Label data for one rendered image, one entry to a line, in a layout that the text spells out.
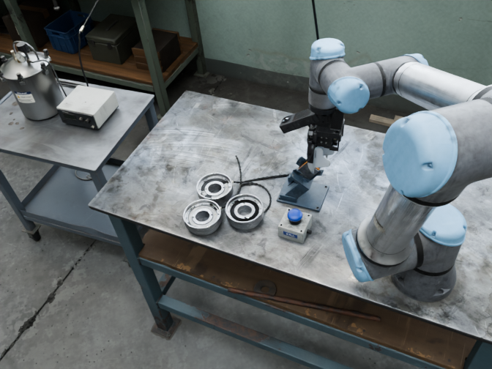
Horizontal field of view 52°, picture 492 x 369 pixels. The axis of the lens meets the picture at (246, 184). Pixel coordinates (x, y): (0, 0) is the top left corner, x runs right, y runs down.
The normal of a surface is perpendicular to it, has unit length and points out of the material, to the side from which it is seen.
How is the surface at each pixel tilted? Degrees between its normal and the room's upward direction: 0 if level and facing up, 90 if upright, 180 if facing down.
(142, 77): 0
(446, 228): 8
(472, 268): 0
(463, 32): 90
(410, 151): 84
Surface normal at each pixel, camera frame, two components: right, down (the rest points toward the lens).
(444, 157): 0.10, 0.09
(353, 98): 0.25, 0.63
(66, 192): -0.08, -0.68
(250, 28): -0.42, 0.69
